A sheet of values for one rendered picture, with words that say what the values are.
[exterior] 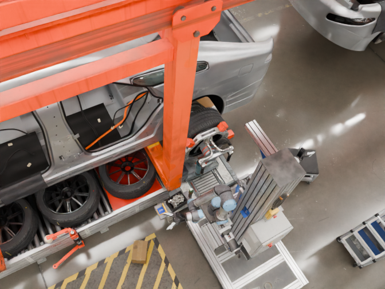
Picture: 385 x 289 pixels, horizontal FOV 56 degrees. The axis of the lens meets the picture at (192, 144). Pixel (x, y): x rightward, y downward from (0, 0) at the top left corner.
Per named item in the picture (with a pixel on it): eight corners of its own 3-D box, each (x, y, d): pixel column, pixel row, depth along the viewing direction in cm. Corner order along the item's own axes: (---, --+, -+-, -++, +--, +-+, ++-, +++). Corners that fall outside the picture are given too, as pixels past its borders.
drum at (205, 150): (208, 144, 415) (209, 137, 403) (217, 159, 406) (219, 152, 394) (197, 148, 411) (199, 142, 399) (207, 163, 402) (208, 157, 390)
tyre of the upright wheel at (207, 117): (205, 137, 459) (226, 101, 410) (215, 152, 450) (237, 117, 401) (160, 149, 424) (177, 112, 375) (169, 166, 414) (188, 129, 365)
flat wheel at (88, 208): (69, 239, 399) (64, 233, 379) (28, 203, 416) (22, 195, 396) (112, 196, 428) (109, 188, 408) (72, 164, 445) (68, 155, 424)
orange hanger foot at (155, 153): (154, 140, 442) (154, 124, 412) (175, 175, 421) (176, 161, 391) (142, 145, 437) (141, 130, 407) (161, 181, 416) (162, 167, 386)
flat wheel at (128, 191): (131, 141, 467) (129, 131, 447) (167, 175, 448) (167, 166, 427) (89, 173, 440) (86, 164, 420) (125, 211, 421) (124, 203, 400)
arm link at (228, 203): (223, 210, 362) (232, 188, 315) (228, 224, 355) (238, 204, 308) (211, 213, 360) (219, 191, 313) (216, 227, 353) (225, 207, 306)
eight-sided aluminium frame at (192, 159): (220, 145, 439) (228, 121, 392) (223, 150, 436) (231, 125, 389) (181, 164, 422) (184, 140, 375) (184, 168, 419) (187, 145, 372)
